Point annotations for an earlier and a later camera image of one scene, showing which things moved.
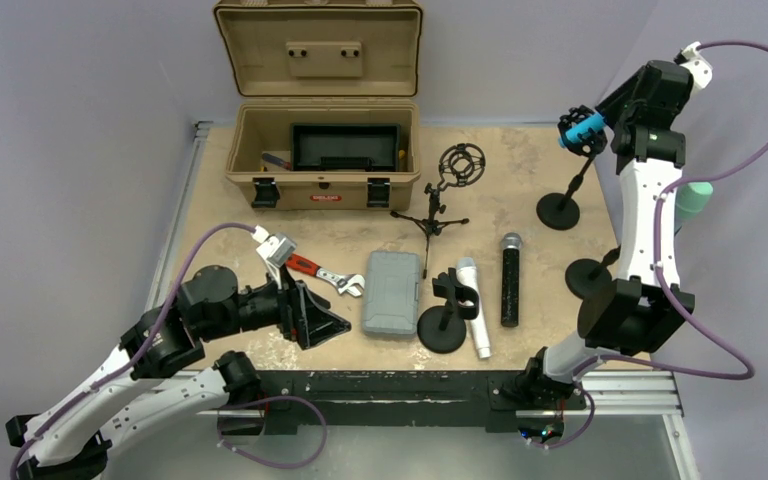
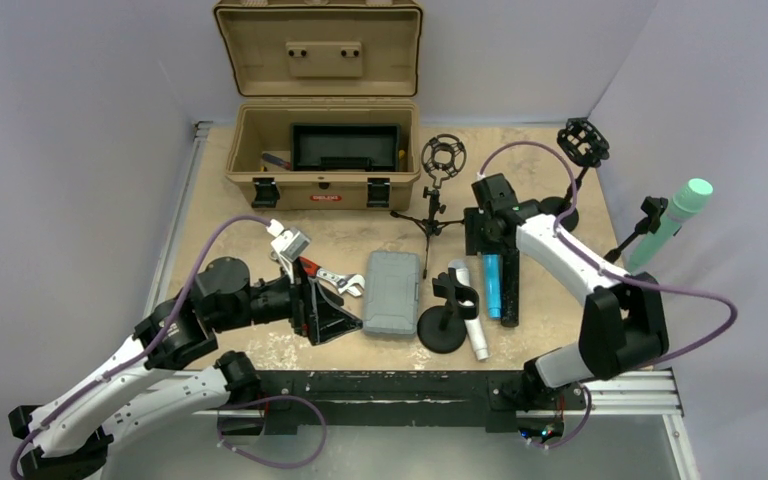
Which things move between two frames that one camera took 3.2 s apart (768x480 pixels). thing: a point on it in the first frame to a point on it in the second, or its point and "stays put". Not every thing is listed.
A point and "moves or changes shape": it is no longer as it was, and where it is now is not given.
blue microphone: [594, 121] to [493, 276]
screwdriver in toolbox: [276, 160] stays put
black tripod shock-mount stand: [461, 164] moves or changes shape
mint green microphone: [691, 199] stays put
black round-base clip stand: [441, 329] stays put
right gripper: [612, 109] to [476, 242]
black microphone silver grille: [511, 243] stays put
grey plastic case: [391, 292] stays put
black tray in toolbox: [345, 147] stays put
